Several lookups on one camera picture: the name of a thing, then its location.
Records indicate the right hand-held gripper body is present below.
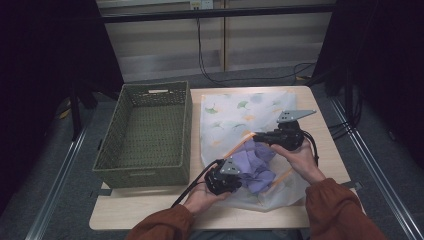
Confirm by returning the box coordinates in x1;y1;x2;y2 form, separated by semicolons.
275;109;318;152

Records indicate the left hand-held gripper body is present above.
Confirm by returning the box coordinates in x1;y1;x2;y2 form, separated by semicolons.
203;158;243;197

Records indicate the purple cloth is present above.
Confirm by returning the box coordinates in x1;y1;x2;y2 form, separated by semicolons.
229;139;278;195

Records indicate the white leaf-print laundry bag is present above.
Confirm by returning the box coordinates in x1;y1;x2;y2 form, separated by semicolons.
199;91;301;213

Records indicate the green woven basket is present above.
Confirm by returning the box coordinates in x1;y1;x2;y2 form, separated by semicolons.
92;80;194;189

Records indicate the person's left hand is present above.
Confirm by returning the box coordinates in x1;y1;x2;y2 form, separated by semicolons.
183;179;232;216

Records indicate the person's right hand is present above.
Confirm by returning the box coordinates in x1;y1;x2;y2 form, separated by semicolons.
270;139;327;186

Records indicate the dark curtain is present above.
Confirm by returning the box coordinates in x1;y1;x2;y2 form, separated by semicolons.
306;0;424;161
0;0;125;214

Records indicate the black horizontal bar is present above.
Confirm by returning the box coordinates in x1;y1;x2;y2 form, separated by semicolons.
99;3;336;24

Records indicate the white power outlet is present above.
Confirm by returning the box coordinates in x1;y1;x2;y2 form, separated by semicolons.
189;0;214;10

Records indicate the black metal stand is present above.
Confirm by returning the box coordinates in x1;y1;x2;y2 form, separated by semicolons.
68;84;85;141

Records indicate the left hand-held gripper cable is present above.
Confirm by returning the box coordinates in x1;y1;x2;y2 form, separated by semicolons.
171;159;224;208

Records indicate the hand-held gripper cable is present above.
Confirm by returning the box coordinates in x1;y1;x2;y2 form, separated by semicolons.
301;129;320;167
171;159;224;208

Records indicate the right hand-held gripper cable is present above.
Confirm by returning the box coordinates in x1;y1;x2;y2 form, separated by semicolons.
301;129;320;167

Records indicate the bundle of black floor cables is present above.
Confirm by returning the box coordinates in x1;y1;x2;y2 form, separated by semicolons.
328;66;365;141

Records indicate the metal floor rail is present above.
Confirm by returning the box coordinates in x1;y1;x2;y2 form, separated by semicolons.
24;126;88;240
329;96;424;240

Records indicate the long black wall cable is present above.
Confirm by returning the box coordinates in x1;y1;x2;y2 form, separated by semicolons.
196;18;316;87

